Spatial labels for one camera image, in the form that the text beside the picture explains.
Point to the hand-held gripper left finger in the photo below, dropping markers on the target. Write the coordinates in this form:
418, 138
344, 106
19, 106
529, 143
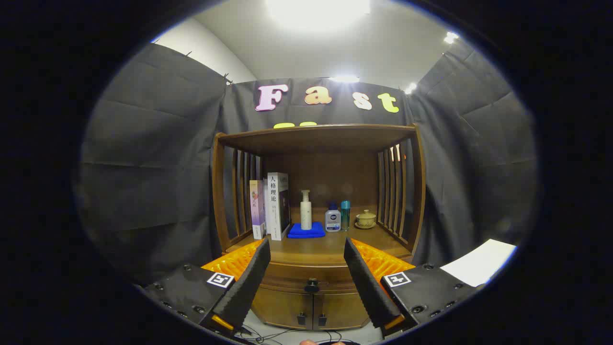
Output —
249, 287

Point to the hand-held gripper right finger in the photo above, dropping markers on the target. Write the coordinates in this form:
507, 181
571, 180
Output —
366, 287

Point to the wooden drawer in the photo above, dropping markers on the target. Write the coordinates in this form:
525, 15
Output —
297, 278

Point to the wooden countertop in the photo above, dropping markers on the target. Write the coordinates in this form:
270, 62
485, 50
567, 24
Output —
325, 247

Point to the wooden cabinet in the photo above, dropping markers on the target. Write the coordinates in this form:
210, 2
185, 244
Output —
316, 139

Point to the ceramic lidded cup with saucer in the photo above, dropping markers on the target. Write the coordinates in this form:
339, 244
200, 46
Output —
366, 220

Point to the white bottle with blue cap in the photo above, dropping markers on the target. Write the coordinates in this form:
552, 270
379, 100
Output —
333, 221

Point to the teal bottle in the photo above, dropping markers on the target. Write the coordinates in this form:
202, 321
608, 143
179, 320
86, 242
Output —
345, 215

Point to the purple book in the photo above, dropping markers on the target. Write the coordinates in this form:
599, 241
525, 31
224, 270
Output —
257, 211

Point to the blue folded cloth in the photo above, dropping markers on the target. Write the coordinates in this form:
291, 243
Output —
306, 231

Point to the white book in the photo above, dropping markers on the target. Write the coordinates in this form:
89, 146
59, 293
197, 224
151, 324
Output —
274, 206

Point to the white pump bottle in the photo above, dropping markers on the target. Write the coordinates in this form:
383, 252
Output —
306, 215

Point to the white board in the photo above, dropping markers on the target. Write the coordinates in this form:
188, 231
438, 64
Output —
479, 263

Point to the small ceiling light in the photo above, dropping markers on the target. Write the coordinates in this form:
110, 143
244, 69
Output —
450, 37

